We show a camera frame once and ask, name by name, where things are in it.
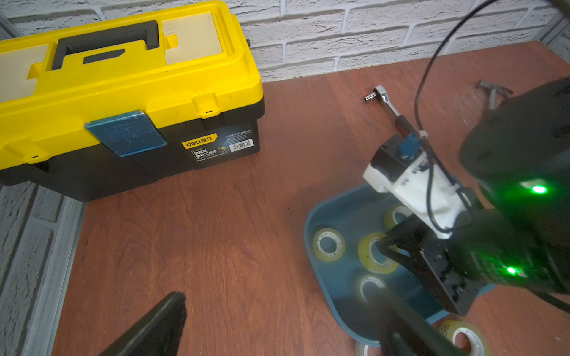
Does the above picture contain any teal plastic storage box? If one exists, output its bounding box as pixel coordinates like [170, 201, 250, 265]
[303, 183, 497, 347]

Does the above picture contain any yellow black toolbox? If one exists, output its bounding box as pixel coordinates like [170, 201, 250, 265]
[1, 1, 265, 202]

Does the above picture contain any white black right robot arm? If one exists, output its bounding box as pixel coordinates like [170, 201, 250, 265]
[378, 78, 569, 315]

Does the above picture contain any left corner aluminium post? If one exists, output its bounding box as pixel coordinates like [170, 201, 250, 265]
[0, 13, 22, 41]

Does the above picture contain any yellow tape roll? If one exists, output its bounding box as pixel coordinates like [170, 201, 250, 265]
[358, 232, 399, 274]
[312, 228, 346, 263]
[383, 206, 414, 231]
[356, 274, 387, 304]
[438, 320, 491, 356]

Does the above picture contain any red black ratchet wrench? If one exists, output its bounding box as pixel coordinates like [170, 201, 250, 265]
[364, 85, 417, 136]

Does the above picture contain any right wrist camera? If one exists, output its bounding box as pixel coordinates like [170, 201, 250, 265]
[363, 133, 466, 229]

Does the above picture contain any right corner aluminium post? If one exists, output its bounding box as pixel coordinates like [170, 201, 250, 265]
[534, 13, 569, 45]

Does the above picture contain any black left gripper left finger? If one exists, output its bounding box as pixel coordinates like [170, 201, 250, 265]
[100, 292, 187, 356]

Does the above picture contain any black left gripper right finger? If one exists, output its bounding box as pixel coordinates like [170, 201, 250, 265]
[369, 288, 465, 355]

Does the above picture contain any corner aluminium post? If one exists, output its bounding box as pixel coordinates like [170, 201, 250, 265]
[0, 13, 22, 41]
[534, 13, 569, 45]

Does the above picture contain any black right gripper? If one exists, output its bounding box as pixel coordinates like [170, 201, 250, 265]
[378, 215, 488, 316]

